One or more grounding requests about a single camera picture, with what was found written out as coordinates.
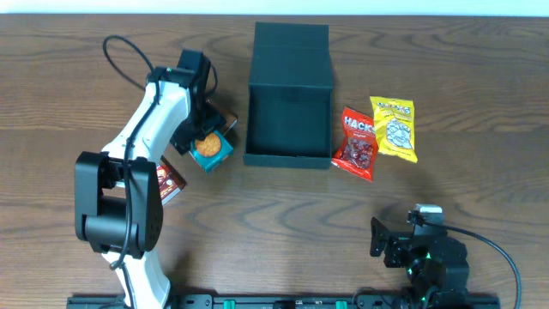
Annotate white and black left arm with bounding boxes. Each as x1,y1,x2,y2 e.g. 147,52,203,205
67,50,216,308

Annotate red Hello Panda box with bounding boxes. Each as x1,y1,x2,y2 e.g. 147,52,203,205
156,156,187,206

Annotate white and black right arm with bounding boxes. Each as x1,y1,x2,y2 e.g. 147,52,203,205
370,210,472,308

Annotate brown Pocky box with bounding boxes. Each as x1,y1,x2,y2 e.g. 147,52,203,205
206,99,238,136

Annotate dark green open gift box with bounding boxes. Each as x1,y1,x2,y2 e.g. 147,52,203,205
244,22,334,169

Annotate red Hacks candy bag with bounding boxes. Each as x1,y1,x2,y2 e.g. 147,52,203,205
332,106,378,181

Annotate teal Chunkies cookie box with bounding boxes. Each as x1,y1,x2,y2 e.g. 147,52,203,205
190,130,233,173

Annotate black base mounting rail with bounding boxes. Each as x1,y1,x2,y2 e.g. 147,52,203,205
65,294,501,309

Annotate yellow Hacks candy bag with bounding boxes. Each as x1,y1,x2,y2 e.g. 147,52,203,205
370,96,418,163

